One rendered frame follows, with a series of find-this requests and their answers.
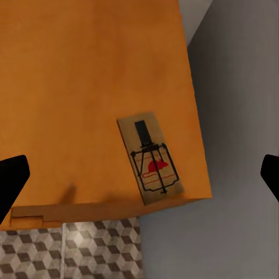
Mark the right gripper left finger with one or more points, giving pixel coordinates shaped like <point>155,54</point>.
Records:
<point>14,173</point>

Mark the cabinet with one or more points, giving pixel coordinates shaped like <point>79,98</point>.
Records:
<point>68,70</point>

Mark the mousetrap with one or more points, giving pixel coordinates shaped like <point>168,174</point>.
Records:
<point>153,166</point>

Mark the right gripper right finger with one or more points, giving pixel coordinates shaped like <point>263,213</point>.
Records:
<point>270,173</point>

